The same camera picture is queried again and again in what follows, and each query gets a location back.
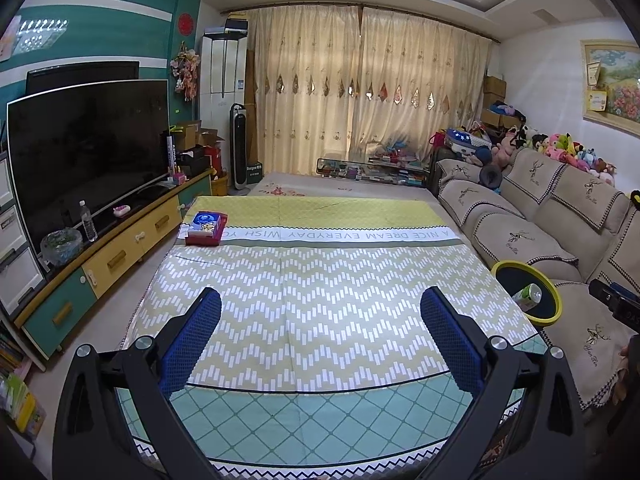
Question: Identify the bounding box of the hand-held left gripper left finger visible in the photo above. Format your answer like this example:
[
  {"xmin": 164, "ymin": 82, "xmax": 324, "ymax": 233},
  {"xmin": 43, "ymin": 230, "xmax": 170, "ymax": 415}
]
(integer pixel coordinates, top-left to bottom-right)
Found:
[{"xmin": 52, "ymin": 287, "xmax": 223, "ymax": 480}]

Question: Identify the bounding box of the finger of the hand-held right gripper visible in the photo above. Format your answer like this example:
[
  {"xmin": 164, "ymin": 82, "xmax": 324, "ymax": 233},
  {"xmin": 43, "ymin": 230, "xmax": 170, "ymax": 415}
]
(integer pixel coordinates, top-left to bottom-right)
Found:
[
  {"xmin": 588, "ymin": 279, "xmax": 623, "ymax": 313},
  {"xmin": 609, "ymin": 282, "xmax": 640, "ymax": 306}
]

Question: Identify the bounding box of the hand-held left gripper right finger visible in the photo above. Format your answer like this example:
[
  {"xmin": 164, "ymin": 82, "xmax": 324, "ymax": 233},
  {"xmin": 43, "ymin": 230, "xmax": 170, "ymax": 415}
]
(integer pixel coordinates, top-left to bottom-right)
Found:
[{"xmin": 420, "ymin": 287, "xmax": 586, "ymax": 480}]

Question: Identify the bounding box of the green labelled can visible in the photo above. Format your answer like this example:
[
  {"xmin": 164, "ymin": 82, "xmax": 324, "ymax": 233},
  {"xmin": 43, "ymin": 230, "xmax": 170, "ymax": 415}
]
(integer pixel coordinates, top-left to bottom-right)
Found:
[{"xmin": 512, "ymin": 283, "xmax": 543, "ymax": 313}]

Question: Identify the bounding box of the yellow rimmed dark trash bin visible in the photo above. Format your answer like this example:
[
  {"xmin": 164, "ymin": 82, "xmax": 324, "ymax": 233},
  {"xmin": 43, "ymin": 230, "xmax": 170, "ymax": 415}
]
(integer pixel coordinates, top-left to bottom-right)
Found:
[{"xmin": 490, "ymin": 260, "xmax": 563, "ymax": 328}]

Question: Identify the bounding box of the beige sofa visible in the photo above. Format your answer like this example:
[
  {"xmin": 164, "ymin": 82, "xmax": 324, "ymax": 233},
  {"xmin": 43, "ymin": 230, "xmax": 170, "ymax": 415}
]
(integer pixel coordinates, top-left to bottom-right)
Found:
[{"xmin": 432, "ymin": 147, "xmax": 640, "ymax": 411}]

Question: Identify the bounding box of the patterned red rug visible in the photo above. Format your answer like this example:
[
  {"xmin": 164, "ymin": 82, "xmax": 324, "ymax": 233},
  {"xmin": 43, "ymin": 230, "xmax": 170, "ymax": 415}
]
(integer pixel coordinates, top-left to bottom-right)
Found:
[{"xmin": 475, "ymin": 430, "xmax": 511, "ymax": 466}]

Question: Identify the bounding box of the green yellow television cabinet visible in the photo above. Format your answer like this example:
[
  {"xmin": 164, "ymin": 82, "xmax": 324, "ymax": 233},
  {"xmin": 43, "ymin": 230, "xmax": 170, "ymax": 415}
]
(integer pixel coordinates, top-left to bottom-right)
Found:
[{"xmin": 12, "ymin": 167, "xmax": 216, "ymax": 361}]

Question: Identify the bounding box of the pile of plush toys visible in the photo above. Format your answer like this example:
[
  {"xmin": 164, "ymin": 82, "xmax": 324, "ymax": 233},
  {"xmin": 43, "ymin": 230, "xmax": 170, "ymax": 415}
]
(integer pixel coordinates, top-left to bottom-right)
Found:
[{"xmin": 440, "ymin": 127, "xmax": 621, "ymax": 188}]

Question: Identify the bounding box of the clear water bottle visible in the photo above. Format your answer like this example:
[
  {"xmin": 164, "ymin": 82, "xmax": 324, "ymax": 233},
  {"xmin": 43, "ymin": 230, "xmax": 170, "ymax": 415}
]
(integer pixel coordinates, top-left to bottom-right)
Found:
[{"xmin": 78, "ymin": 201, "xmax": 98, "ymax": 243}]

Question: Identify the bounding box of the glass bowl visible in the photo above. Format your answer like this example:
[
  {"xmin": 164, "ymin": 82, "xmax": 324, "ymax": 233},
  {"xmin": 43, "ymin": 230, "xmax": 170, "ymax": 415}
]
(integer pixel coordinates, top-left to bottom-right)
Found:
[{"xmin": 40, "ymin": 228, "xmax": 83, "ymax": 267}]

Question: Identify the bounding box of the pile of colourful books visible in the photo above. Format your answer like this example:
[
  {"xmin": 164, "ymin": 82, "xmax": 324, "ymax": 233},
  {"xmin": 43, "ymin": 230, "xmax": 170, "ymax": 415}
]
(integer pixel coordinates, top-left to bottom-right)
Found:
[{"xmin": 0, "ymin": 320, "xmax": 46, "ymax": 441}]

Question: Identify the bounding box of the floral beige mat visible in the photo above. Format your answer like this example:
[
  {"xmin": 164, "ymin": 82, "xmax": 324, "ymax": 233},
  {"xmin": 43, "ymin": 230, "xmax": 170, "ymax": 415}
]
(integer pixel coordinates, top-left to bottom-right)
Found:
[{"xmin": 247, "ymin": 172, "xmax": 436, "ymax": 201}]

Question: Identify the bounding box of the white plastic drawer unit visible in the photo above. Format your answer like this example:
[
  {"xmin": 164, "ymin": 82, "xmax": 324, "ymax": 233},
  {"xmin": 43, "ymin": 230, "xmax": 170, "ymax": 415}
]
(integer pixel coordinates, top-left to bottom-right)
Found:
[{"xmin": 0, "ymin": 150, "xmax": 48, "ymax": 316}]

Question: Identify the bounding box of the pile of books and toys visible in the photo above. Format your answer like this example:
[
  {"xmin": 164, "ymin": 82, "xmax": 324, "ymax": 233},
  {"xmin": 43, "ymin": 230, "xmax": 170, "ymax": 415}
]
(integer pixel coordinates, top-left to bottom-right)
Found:
[{"xmin": 367, "ymin": 137, "xmax": 431, "ymax": 181}]

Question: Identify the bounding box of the black tower fan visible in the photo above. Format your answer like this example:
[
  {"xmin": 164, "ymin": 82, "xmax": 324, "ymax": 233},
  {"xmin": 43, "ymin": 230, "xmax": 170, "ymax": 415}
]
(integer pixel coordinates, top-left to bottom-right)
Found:
[{"xmin": 229, "ymin": 103, "xmax": 251, "ymax": 192}]

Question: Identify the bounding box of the framed flower landscape picture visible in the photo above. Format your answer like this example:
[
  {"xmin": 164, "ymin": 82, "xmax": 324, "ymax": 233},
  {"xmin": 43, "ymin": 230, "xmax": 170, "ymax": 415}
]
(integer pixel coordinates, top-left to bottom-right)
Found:
[{"xmin": 580, "ymin": 39, "xmax": 640, "ymax": 138}]

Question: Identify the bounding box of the large black television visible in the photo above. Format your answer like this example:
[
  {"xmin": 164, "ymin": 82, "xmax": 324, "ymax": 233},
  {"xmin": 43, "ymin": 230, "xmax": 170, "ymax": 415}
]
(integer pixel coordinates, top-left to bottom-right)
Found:
[{"xmin": 6, "ymin": 79, "xmax": 171, "ymax": 256}]

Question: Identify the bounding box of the stack of cardboard boxes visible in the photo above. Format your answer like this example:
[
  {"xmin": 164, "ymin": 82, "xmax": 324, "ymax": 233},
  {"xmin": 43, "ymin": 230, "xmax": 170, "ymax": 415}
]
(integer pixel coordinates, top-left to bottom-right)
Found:
[{"xmin": 482, "ymin": 76, "xmax": 523, "ymax": 128}]

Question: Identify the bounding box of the white standing air conditioner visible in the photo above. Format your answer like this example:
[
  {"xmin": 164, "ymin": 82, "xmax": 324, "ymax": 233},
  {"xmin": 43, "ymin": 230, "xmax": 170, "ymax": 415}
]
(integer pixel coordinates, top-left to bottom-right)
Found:
[{"xmin": 200, "ymin": 30, "xmax": 249, "ymax": 186}]

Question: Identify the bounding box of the beige embroidered curtain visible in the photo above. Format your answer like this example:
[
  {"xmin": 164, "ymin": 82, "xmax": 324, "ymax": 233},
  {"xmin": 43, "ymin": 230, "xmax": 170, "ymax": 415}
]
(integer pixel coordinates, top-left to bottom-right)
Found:
[
  {"xmin": 247, "ymin": 5, "xmax": 363, "ymax": 173},
  {"xmin": 360, "ymin": 7, "xmax": 493, "ymax": 161}
]

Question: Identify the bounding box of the hanging flower wall decoration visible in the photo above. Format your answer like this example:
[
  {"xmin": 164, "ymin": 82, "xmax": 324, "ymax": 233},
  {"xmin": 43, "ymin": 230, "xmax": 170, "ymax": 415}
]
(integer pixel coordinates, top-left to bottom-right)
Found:
[{"xmin": 170, "ymin": 45, "xmax": 201, "ymax": 102}]

